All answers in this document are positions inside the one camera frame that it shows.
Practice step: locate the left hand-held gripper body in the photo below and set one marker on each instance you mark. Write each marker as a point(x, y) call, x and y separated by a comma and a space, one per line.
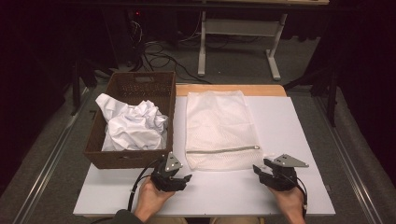
point(165, 180)

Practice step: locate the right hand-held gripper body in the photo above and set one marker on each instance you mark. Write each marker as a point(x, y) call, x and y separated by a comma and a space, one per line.
point(280, 180)

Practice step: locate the brown woven basket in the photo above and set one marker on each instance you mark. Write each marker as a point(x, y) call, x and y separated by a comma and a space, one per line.
point(124, 160)

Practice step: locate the white shirt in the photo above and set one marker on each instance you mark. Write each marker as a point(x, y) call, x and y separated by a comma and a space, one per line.
point(134, 130)

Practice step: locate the white mesh laundry bag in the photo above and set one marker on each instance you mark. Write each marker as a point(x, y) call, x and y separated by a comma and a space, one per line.
point(218, 124)

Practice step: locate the person's left hand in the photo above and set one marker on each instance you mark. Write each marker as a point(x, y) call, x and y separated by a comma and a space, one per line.
point(152, 199)

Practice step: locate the person's right hand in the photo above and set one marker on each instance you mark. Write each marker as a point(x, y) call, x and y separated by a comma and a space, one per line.
point(289, 202)

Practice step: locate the white table board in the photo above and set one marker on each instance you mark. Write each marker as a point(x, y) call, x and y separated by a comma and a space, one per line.
point(295, 140)

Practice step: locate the black stand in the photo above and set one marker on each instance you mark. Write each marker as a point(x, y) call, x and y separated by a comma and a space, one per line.
point(332, 99)
point(75, 93)

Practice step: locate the white-framed background desk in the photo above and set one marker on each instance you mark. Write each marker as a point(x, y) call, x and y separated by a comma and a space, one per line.
point(239, 27)

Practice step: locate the metal floor rail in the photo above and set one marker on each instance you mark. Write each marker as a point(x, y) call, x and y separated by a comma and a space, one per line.
point(351, 174)
point(46, 168)

